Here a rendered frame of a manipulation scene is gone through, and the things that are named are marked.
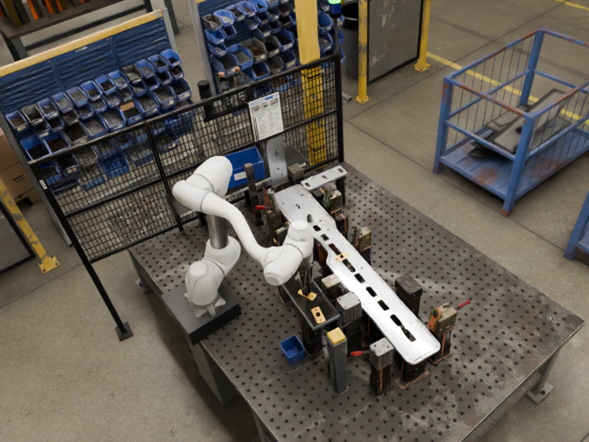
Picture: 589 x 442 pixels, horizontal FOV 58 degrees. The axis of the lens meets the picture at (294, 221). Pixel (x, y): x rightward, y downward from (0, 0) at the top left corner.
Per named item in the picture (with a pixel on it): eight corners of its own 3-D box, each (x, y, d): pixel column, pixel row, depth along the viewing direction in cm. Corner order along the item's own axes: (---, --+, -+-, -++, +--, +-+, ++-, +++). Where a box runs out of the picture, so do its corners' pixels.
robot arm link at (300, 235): (296, 238, 234) (281, 259, 226) (293, 212, 223) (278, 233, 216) (318, 245, 230) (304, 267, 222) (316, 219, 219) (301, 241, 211)
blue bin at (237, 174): (266, 177, 334) (263, 160, 325) (219, 191, 329) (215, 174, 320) (259, 162, 346) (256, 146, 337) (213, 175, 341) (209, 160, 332)
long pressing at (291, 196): (448, 345, 243) (449, 344, 242) (408, 369, 237) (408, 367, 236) (300, 183, 334) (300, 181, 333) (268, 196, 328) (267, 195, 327)
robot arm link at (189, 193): (198, 199, 232) (216, 181, 240) (164, 185, 238) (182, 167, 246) (202, 220, 242) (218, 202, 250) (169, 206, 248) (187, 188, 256)
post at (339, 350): (350, 389, 263) (348, 339, 233) (337, 397, 261) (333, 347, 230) (342, 378, 268) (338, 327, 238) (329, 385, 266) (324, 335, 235)
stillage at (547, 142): (518, 118, 527) (540, 24, 461) (594, 154, 478) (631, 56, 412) (432, 171, 482) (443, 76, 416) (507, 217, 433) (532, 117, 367)
